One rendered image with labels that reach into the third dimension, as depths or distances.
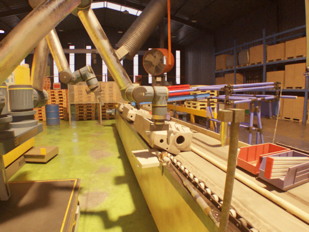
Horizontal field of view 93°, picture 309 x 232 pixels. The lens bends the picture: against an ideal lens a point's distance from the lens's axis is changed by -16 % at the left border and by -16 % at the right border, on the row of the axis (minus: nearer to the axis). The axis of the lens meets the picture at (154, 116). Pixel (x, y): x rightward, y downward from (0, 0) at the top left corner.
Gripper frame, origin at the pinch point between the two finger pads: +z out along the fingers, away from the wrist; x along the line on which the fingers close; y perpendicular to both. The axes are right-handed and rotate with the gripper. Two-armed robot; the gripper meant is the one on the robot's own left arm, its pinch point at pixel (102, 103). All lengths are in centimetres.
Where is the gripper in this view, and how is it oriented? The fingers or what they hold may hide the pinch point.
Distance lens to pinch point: 173.9
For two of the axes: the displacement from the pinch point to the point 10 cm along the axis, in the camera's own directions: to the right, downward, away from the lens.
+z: 4.1, 8.9, 1.9
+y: 8.7, -4.4, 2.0
